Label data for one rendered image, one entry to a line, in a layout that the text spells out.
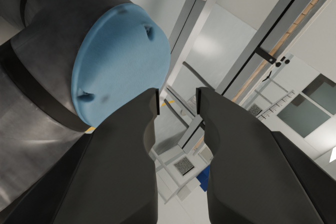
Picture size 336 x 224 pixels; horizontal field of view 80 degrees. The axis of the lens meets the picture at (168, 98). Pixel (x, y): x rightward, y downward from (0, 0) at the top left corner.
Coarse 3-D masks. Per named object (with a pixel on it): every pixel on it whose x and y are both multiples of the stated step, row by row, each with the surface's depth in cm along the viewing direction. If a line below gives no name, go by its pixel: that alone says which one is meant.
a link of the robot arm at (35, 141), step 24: (0, 72) 16; (0, 96) 16; (24, 96) 16; (0, 120) 16; (24, 120) 16; (48, 120) 17; (0, 144) 16; (24, 144) 17; (48, 144) 18; (72, 144) 20; (0, 168) 16; (24, 168) 17; (48, 168) 18; (0, 192) 16; (24, 192) 17; (0, 216) 17
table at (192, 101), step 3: (192, 96) 337; (189, 99) 337; (192, 99) 343; (195, 99) 354; (189, 102) 344; (192, 102) 354; (195, 102) 355; (192, 105) 355; (195, 105) 353; (195, 108) 352; (180, 111) 354; (183, 111) 356; (183, 114) 368; (186, 114) 380; (210, 156) 307; (210, 159) 324
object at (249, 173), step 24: (216, 96) 10; (216, 120) 8; (240, 120) 8; (216, 144) 8; (240, 144) 7; (264, 144) 7; (216, 168) 6; (240, 168) 6; (264, 168) 6; (288, 168) 6; (216, 192) 6; (240, 192) 6; (264, 192) 6; (288, 192) 6; (216, 216) 6; (240, 216) 5; (264, 216) 5; (288, 216) 5; (312, 216) 5
